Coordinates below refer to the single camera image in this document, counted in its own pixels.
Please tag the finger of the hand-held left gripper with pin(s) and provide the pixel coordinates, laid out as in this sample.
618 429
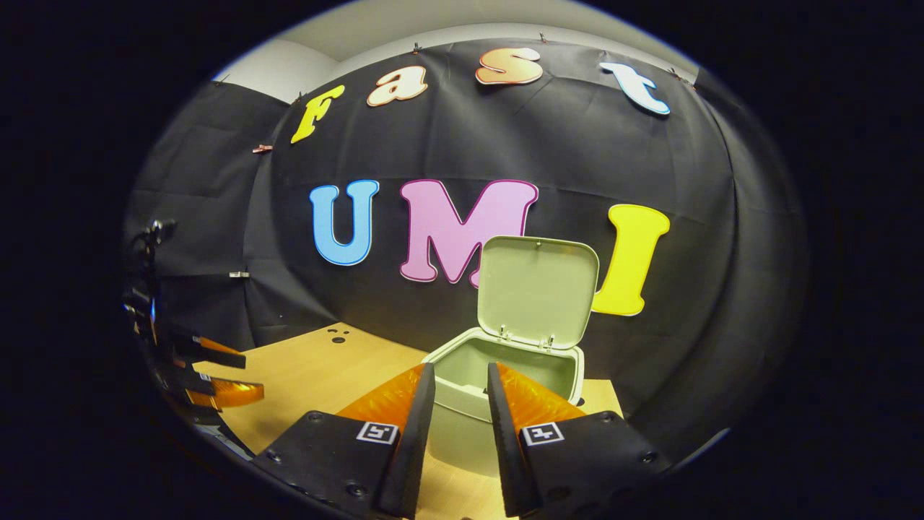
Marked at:
209 350
231 394

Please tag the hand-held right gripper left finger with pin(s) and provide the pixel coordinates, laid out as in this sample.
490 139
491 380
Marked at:
415 448

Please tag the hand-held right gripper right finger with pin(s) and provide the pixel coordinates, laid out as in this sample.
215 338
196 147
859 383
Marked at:
505 448

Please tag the green desktop garbage bin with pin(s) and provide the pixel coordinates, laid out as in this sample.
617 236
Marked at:
538 289

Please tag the wooden desktop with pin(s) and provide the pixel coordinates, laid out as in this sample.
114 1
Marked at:
317 375

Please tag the copper clip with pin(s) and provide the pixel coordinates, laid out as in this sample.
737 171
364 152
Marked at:
262 149

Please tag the black backdrop cloth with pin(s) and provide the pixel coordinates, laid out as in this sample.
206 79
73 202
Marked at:
505 144

